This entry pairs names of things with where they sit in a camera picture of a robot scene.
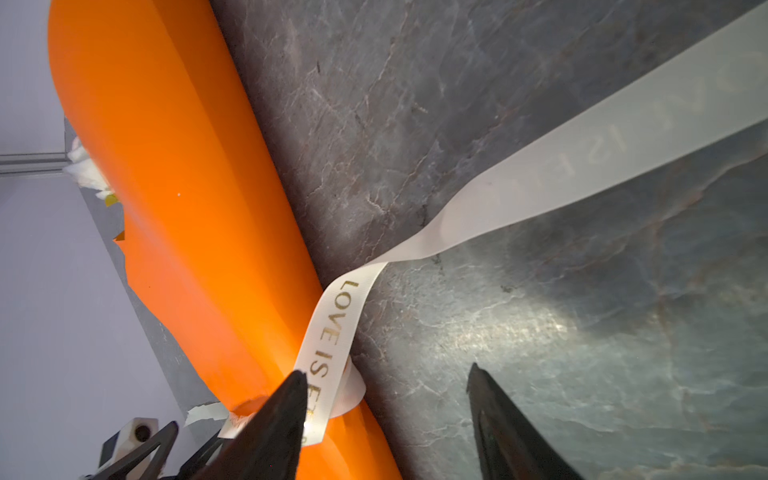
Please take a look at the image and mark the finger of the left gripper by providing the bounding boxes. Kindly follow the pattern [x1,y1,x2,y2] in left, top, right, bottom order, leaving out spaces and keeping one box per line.
[86,421,179,479]
[174,434,231,480]

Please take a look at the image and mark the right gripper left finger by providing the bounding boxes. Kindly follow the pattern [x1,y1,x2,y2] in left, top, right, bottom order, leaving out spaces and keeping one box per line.
[195,371,308,480]

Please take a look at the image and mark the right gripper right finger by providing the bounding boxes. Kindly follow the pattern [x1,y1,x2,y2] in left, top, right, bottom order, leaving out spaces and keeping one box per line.
[467,364,581,480]

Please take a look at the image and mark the orange wrapping paper sheet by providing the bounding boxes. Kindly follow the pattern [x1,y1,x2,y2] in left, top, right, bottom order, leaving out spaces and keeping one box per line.
[48,1,400,479]

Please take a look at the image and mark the cream rose fake flower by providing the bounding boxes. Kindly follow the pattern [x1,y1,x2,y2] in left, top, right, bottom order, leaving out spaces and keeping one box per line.
[63,137,119,207]

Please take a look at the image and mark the white ribbon strip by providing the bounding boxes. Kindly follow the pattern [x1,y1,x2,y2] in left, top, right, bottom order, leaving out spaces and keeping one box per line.
[182,2,768,448]

